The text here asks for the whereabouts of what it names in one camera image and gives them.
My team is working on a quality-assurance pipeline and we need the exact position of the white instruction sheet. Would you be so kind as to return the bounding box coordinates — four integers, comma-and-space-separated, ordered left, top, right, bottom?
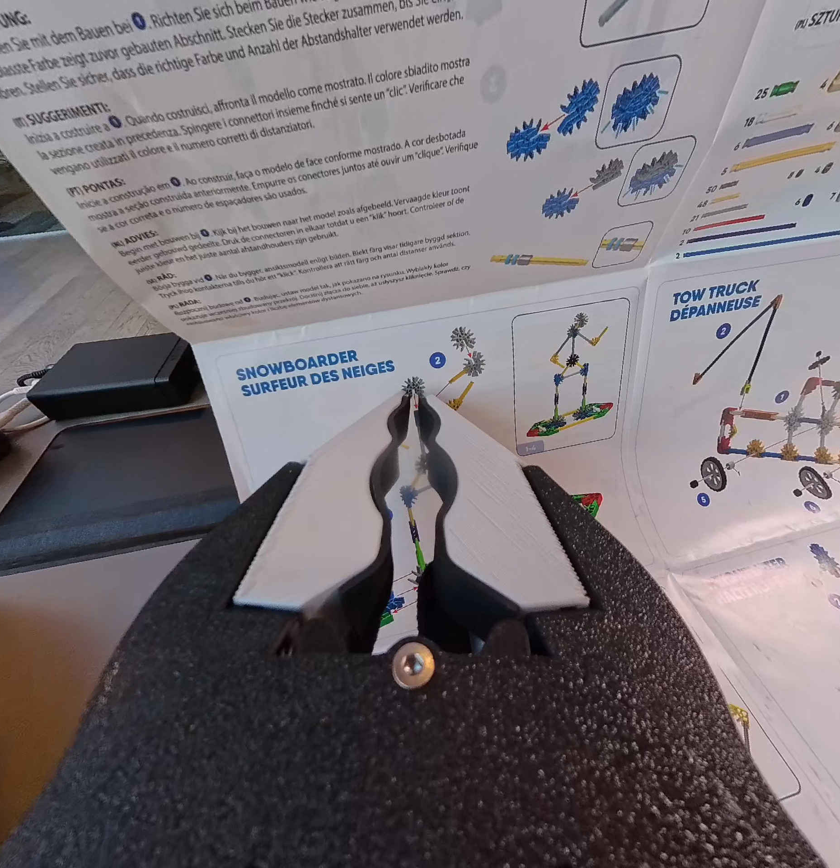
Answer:
0, 0, 840, 835

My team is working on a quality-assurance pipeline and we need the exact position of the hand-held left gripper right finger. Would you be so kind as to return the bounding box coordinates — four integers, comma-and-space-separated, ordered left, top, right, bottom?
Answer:
414, 392, 590, 614

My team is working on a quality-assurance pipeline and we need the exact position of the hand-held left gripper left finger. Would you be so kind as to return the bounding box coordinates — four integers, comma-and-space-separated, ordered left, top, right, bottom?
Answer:
233, 392, 414, 614

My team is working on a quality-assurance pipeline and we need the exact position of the white cable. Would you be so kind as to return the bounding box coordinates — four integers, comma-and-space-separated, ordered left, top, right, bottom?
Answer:
0, 383, 53, 433

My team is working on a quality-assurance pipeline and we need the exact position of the black power adapter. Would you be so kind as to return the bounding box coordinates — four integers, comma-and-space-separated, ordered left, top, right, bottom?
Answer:
25, 332, 202, 421

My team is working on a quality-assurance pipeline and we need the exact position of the grey desk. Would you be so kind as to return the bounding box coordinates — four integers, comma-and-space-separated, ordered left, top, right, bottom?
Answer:
0, 539, 204, 835

